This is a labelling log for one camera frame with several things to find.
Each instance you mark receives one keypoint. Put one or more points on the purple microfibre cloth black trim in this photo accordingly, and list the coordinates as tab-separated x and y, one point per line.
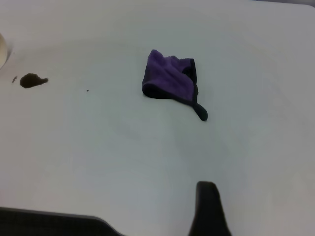
167	73

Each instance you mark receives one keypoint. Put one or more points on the white paper coffee cup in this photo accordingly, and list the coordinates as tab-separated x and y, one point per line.
2	52

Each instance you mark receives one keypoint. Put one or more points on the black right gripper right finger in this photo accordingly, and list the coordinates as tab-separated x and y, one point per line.
209	211

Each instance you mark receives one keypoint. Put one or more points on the brown coffee spill puddle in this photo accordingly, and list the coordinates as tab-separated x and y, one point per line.
30	80

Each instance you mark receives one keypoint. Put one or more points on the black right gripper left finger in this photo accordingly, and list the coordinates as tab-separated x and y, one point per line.
49	225

